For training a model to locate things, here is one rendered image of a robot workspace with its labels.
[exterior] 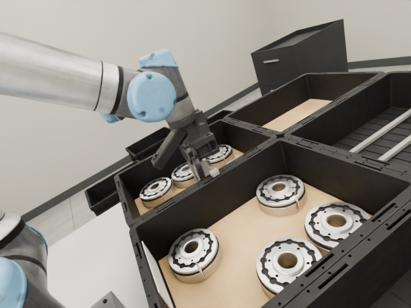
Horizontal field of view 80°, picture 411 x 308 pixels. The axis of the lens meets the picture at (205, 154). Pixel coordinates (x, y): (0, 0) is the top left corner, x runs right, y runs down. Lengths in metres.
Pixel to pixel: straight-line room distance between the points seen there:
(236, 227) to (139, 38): 3.26
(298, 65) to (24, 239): 1.85
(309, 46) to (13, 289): 2.03
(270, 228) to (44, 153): 3.16
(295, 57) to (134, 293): 1.74
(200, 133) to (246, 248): 0.28
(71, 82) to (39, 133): 3.07
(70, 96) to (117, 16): 3.24
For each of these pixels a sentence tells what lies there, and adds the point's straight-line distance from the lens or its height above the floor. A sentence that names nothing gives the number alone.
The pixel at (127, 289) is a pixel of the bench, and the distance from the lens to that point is 0.77.
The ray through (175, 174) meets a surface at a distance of 0.77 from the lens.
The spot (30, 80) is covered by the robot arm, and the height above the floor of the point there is 1.23.
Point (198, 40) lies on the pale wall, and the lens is 3.97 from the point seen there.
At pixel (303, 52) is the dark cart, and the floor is 0.82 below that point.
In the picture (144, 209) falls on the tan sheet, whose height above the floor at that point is 0.83.
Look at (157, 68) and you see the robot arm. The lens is 0.54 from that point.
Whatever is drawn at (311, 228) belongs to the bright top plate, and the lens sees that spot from 0.47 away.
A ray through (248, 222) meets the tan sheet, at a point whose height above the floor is 0.83.
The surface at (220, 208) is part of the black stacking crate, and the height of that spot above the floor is 0.86.
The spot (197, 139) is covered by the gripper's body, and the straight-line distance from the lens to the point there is 0.60.
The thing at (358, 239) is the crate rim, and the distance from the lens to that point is 0.37.
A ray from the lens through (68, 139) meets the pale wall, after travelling 3.44.
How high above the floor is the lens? 1.21
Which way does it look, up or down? 25 degrees down
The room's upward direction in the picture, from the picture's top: 22 degrees counter-clockwise
